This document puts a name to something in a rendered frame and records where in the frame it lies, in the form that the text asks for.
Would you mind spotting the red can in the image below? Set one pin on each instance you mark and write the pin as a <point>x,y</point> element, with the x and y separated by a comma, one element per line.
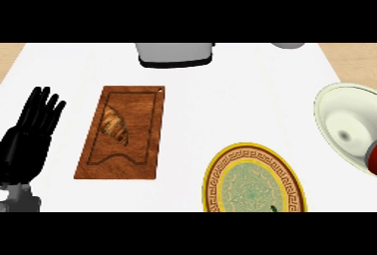
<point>371,158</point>

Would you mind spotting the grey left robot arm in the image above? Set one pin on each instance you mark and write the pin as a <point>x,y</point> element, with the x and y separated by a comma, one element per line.
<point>18,199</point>

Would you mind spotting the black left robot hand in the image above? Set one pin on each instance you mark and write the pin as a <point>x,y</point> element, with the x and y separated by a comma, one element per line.
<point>24,146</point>

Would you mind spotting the grey appliance with black base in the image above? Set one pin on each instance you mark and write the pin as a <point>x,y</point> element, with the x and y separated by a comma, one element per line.
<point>175,54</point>

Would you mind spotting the brown wooden cutting board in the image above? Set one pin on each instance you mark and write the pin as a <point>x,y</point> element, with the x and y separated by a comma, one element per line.
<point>123,132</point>

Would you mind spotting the yellow patterned plate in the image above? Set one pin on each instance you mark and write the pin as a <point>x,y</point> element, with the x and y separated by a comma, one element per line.
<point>253,179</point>

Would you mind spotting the grey round object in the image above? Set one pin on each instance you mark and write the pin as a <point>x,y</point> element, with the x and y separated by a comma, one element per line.
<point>289,45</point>

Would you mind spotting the cream white bowl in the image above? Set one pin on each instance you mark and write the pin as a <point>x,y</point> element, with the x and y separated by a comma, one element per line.
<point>346,123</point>

